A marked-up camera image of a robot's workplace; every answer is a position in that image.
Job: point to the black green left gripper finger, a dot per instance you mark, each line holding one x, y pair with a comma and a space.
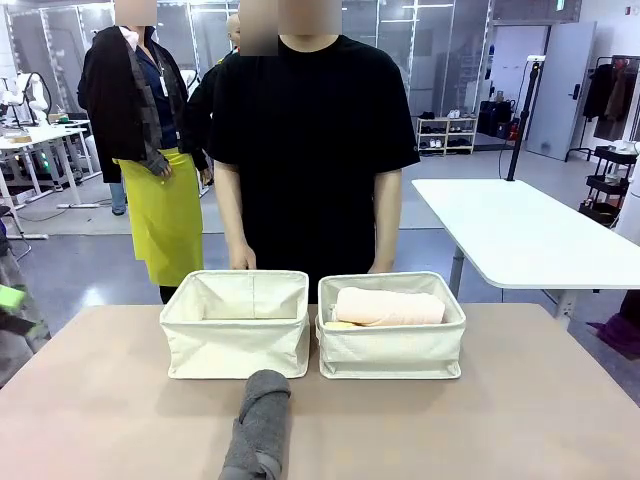
11, 296
22, 327

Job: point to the yellow towel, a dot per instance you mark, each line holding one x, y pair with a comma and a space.
340, 325

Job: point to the pale pink towel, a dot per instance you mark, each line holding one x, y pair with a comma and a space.
390, 307

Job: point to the person's left forearm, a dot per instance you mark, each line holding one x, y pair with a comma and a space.
389, 230

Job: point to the person's right forearm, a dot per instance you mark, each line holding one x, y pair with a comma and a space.
235, 227

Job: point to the person's right hand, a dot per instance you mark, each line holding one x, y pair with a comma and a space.
244, 259

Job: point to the person's left hand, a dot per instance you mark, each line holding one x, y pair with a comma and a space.
383, 265

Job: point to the black chair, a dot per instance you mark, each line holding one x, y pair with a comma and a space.
7, 232

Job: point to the white power strip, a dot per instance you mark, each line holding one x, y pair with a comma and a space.
77, 205

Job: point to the man in blue jeans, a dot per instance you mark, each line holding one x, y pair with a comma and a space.
119, 200

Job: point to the white work desk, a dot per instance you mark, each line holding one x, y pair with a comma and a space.
40, 137

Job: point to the person in yellow skirt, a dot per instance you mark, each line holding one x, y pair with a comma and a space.
162, 210

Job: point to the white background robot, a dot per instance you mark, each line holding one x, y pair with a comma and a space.
35, 95

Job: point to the cream fabric basket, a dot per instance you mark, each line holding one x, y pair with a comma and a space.
390, 350
240, 345

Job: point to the bald person in black jacket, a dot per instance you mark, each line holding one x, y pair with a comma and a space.
197, 120

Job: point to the grey rolled towel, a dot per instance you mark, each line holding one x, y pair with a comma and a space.
260, 425

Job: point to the person in black t-shirt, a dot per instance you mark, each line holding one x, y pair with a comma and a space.
310, 150

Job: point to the black shoes pair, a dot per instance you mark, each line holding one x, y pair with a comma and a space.
426, 115

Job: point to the wooden shoe rack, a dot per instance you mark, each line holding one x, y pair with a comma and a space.
447, 135

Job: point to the white sneakers pair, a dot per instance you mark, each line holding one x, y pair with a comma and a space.
454, 114

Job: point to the white side table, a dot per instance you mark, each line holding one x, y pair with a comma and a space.
520, 235

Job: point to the black suitcases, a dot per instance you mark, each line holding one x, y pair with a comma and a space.
495, 117

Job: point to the red fire extinguisher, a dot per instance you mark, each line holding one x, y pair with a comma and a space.
513, 134

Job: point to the grey door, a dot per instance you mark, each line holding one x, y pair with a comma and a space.
560, 100

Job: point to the black clothes rack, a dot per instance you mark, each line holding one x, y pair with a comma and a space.
580, 150

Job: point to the purple cloth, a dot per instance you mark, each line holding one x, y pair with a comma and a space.
617, 330

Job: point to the black utility cart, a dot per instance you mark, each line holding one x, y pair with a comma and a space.
607, 180

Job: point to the black hanging coat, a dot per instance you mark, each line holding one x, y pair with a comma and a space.
597, 92

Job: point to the brown hanging garment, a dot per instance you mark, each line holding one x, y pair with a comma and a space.
622, 95

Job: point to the black camera stand pole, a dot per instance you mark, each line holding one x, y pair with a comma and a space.
520, 130

